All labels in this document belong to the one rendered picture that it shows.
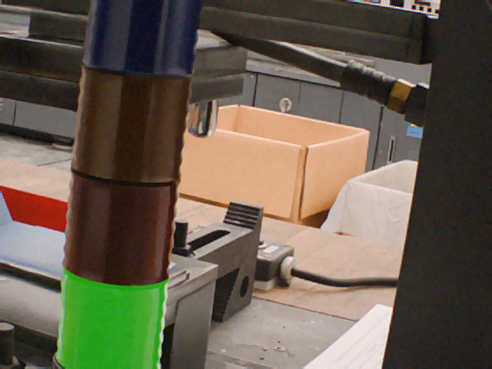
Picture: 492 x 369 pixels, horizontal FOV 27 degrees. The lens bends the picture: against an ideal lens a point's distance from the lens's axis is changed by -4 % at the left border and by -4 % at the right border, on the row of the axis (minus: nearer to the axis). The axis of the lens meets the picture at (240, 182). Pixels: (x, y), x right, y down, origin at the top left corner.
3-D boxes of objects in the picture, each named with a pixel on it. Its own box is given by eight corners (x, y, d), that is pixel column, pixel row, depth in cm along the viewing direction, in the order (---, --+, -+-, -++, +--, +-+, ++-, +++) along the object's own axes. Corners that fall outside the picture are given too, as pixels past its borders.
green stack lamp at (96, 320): (89, 332, 39) (95, 249, 38) (177, 358, 37) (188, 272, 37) (36, 359, 35) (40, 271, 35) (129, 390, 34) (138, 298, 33)
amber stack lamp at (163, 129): (104, 152, 37) (115, 61, 37) (199, 171, 36) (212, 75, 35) (49, 165, 34) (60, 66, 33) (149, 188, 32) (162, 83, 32)
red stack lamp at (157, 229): (96, 244, 38) (104, 156, 37) (188, 268, 37) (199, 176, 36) (41, 266, 35) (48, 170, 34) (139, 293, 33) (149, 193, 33)
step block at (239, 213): (220, 295, 94) (233, 199, 92) (250, 303, 93) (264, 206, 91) (191, 314, 88) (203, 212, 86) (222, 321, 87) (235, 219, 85)
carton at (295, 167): (209, 261, 372) (229, 101, 361) (350, 298, 350) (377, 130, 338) (120, 298, 320) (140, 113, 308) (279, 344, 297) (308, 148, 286)
